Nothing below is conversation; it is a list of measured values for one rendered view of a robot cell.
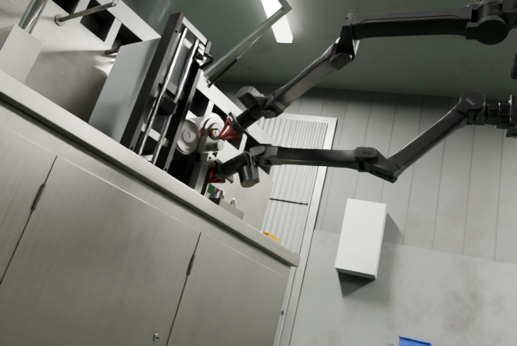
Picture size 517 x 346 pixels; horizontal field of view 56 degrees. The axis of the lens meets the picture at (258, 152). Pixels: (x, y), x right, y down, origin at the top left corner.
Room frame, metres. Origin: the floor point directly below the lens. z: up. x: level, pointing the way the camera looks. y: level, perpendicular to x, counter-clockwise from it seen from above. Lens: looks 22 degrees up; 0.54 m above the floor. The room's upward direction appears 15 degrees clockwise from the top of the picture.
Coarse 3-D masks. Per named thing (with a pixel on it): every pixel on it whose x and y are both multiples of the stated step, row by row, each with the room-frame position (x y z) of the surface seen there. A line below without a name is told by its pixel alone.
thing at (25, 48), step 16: (32, 0) 1.18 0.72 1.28; (48, 0) 1.21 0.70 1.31; (32, 16) 1.19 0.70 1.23; (0, 32) 1.18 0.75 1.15; (16, 32) 1.15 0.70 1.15; (0, 48) 1.14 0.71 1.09; (16, 48) 1.17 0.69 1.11; (32, 48) 1.19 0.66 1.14; (0, 64) 1.15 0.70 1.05; (16, 64) 1.18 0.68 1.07; (32, 64) 1.21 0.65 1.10
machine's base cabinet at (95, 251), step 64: (0, 128) 0.90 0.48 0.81; (0, 192) 0.94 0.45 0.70; (64, 192) 1.03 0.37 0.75; (128, 192) 1.16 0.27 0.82; (0, 256) 0.98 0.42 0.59; (64, 256) 1.08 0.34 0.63; (128, 256) 1.21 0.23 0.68; (192, 256) 1.38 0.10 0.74; (256, 256) 1.61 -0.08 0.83; (0, 320) 1.02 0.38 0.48; (64, 320) 1.12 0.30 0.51; (128, 320) 1.26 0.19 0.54; (192, 320) 1.43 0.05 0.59; (256, 320) 1.67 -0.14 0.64
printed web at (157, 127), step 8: (160, 120) 1.61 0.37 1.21; (192, 120) 1.70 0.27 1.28; (200, 120) 1.67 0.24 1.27; (152, 128) 1.63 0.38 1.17; (160, 128) 1.60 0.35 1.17; (136, 144) 1.70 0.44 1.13; (152, 144) 1.65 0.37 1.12; (144, 152) 1.72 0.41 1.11; (152, 152) 1.69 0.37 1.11; (176, 152) 1.62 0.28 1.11; (184, 152) 1.62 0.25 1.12
